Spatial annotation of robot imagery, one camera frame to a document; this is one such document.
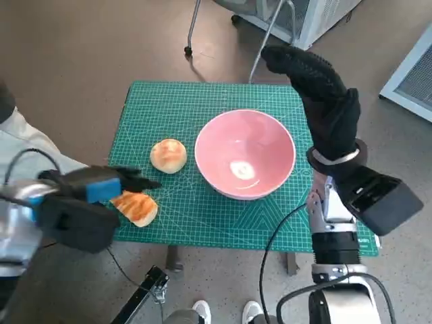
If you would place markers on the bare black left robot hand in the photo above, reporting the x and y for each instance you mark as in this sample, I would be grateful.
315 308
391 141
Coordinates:
101 189

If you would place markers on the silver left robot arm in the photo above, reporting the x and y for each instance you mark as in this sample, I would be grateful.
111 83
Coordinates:
17 233

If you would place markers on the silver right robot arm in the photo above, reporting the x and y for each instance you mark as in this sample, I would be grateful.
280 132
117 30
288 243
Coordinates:
334 246

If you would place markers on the grey slanted chair leg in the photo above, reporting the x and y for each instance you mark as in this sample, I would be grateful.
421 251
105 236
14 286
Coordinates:
265 37

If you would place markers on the black metal stand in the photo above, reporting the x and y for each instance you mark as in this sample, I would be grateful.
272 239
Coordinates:
152 278

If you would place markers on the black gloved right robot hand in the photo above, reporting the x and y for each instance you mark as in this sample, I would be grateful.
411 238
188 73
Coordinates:
332 118

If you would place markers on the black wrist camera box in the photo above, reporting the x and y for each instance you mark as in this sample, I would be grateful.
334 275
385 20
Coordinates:
77 222
388 206

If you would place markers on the white unit with vent grille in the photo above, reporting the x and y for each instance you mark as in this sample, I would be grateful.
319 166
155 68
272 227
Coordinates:
405 77

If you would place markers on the white cabinet on castors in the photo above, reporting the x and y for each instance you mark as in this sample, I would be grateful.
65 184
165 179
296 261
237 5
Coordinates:
320 20

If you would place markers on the pink bowl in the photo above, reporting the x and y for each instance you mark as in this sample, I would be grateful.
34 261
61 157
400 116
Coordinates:
236 141

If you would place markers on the green cutting mat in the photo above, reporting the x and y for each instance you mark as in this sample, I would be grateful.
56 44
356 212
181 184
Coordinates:
216 94

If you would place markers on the grey chair leg with castor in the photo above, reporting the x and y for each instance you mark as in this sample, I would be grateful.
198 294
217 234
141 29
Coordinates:
193 20

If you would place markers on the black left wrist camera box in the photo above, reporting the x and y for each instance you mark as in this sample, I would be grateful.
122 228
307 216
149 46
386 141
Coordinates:
77 222

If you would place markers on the round toy bread bun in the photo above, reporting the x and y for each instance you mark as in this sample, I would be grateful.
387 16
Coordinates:
168 155

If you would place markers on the dark table leg bracket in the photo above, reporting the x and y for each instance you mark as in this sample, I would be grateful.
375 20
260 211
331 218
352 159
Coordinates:
292 263
173 258

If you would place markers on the white shoe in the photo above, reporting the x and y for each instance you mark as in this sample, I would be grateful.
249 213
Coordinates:
253 310
202 310

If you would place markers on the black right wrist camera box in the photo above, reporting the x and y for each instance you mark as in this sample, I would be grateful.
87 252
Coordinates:
388 206

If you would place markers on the person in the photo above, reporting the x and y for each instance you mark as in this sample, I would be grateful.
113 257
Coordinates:
20 141

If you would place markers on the long striped toy bread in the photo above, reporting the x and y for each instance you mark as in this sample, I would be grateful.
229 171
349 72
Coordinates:
140 209

